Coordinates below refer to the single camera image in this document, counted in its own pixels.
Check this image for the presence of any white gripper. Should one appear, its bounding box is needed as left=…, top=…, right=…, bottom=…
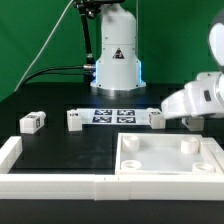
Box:
left=161, top=72, right=224, bottom=119

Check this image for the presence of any white fiducial marker sheet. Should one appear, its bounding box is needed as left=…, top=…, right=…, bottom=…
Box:
left=67, top=108, right=149, bottom=125

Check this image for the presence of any black cable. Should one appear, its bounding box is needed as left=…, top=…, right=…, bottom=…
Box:
left=20, top=65, right=98, bottom=87

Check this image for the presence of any white square tabletop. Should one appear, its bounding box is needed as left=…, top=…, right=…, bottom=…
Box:
left=115, top=133, right=224, bottom=175

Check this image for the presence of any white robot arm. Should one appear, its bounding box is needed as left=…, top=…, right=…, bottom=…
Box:
left=91, top=1, right=224, bottom=119

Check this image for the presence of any white U-shaped fence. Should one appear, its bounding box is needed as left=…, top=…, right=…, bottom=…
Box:
left=0, top=137, right=224, bottom=200

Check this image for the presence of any white cable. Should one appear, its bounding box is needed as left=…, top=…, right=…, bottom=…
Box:
left=13, top=0, right=75, bottom=93

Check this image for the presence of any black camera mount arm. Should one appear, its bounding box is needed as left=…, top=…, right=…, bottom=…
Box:
left=73, top=0, right=100, bottom=70

